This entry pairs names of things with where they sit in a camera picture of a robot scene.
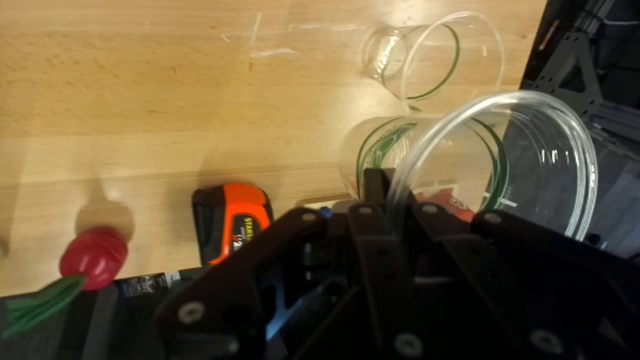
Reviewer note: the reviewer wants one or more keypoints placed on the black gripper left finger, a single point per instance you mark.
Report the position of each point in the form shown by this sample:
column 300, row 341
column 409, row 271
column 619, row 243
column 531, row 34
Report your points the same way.
column 387, row 282

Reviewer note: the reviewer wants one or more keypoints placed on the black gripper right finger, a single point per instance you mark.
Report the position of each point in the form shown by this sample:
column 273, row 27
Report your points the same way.
column 485, row 305

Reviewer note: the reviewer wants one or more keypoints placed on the orange tape measure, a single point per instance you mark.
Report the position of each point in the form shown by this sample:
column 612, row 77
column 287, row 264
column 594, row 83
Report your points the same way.
column 227, row 216

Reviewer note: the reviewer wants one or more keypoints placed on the red toy radish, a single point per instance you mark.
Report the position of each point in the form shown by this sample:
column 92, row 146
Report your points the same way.
column 89, row 263

